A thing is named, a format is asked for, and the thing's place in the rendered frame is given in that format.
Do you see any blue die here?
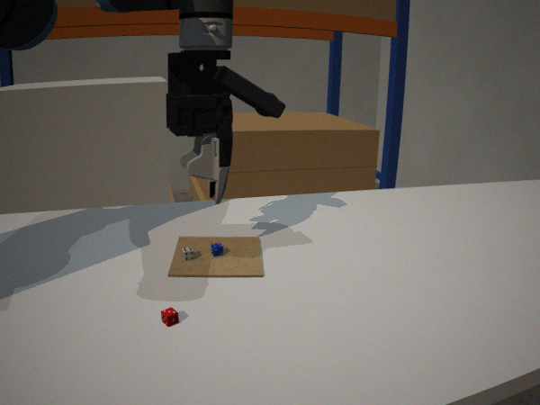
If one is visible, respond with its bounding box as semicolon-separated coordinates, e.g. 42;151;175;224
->
211;243;223;257

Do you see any beige die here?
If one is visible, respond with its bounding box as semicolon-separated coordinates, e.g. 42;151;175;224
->
182;247;194;261

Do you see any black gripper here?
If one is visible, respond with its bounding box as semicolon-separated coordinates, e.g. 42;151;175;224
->
166;50;233;204

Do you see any red die with white pips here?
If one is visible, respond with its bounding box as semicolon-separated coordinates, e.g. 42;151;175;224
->
161;307;179;327

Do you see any tan square mat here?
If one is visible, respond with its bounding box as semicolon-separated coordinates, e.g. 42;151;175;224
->
168;237;264;277

